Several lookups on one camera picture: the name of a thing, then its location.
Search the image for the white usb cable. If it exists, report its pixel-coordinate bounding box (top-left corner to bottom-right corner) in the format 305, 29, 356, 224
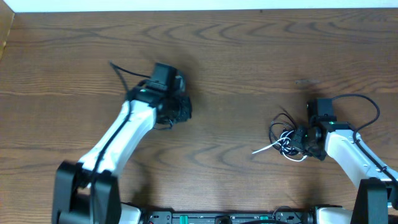
251, 129, 308, 163

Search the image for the cardboard box edge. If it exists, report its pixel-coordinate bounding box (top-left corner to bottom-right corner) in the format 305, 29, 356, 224
0, 0, 15, 58

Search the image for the black usb cable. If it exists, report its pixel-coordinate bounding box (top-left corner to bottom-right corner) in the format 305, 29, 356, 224
268, 107, 301, 156

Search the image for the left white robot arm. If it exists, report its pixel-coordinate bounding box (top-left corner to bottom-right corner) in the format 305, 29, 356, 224
51, 94, 192, 223

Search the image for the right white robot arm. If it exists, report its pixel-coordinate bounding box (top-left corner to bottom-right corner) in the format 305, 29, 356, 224
289, 121, 397, 223

